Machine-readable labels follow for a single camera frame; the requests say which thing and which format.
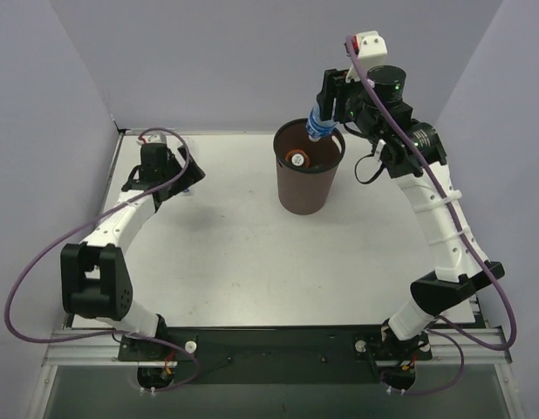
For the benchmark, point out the orange tea bottle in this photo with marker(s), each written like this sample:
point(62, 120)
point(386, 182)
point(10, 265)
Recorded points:
point(298, 159)

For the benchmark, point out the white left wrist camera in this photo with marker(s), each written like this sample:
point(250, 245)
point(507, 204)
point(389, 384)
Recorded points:
point(155, 138)

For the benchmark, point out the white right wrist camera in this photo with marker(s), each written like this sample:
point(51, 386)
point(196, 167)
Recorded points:
point(370, 49)

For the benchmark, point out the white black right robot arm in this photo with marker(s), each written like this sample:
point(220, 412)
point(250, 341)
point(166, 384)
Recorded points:
point(411, 153)

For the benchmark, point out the clear bottle blue label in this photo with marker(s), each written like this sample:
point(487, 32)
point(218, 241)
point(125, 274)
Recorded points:
point(316, 127)

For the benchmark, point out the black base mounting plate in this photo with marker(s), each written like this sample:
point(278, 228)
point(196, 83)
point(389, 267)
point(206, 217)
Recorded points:
point(274, 355)

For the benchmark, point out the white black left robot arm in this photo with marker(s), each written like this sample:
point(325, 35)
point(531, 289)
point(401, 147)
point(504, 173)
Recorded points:
point(95, 281)

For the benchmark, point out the aluminium table edge rail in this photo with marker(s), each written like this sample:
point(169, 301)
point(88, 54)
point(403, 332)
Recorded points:
point(120, 162)

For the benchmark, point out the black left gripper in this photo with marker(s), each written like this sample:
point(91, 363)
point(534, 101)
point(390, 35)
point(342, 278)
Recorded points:
point(189, 170)

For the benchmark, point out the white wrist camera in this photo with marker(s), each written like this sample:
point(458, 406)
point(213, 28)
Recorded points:
point(370, 49)
point(155, 138)

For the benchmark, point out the aluminium front rail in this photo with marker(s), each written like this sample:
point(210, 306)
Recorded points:
point(445, 347)

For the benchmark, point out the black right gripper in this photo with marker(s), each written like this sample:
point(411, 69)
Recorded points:
point(332, 93)

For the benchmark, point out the brown plastic bin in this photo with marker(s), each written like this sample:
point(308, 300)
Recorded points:
point(305, 191)

